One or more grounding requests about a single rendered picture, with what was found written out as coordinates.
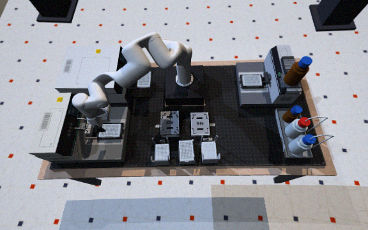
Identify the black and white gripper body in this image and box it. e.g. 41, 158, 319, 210
87, 116, 104, 127

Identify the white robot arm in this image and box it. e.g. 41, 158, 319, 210
72, 32, 194, 121

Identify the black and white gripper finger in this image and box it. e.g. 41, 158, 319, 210
95, 125, 106, 133

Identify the blue bottle cap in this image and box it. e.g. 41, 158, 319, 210
299, 56, 312, 68
291, 105, 302, 115
303, 134, 316, 145

